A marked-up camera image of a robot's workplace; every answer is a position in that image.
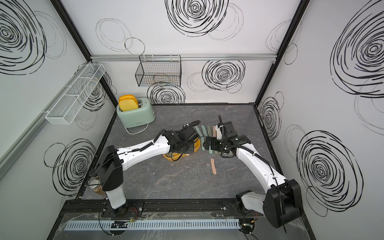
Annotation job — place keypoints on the black wire wall basket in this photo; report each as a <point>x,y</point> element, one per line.
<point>159,68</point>

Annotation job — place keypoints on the mint knife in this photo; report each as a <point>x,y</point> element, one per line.
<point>202,144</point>
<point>198,131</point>

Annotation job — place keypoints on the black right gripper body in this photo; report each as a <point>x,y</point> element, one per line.
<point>217,144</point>

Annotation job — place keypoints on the dark grey green knife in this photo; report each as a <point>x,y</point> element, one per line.
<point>209,129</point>

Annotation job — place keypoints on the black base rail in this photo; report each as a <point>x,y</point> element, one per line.
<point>138,208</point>

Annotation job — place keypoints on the clear spice jar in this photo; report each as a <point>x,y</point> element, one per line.
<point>96,186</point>

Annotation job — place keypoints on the yellow toast slice front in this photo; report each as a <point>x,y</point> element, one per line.
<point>128,104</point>

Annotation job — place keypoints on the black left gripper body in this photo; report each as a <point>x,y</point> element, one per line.
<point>188,148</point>

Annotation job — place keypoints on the mint green toaster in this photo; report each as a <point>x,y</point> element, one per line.
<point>141,116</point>

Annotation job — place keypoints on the aluminium wall rail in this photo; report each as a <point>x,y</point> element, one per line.
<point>17,149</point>
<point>184,57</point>

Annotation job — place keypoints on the black corner frame post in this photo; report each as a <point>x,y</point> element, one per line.
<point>283,47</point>
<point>66,19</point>

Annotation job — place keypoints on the black corner frame post left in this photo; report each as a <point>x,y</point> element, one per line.
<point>66,19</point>

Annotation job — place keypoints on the grey green fruit knife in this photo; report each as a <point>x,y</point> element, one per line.
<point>205,133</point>

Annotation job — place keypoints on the aluminium wall rail left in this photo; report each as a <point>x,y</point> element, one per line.
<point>17,149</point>

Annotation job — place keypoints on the yellow toast slice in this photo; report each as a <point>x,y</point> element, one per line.
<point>128,104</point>
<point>124,97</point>

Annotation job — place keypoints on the yellow storage box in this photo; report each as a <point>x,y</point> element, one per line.
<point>173,157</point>

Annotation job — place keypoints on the yellow toast slice rear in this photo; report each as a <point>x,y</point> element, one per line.
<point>124,97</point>

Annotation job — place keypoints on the black corner frame post right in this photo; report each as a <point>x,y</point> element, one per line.
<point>283,47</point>

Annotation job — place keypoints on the pink handled fruit knife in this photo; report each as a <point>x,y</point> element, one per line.
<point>214,131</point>

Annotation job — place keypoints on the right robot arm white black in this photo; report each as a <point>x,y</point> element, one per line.
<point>282,202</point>

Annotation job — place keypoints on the white slotted cable duct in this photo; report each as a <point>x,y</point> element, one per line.
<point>108,225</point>

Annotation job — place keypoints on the white mesh wall shelf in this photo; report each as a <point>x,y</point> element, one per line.
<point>84,92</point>

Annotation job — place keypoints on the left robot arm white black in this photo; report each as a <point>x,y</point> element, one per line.
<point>110,170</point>

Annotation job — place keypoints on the aluminium wall rail back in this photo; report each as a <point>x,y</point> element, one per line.
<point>184,57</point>

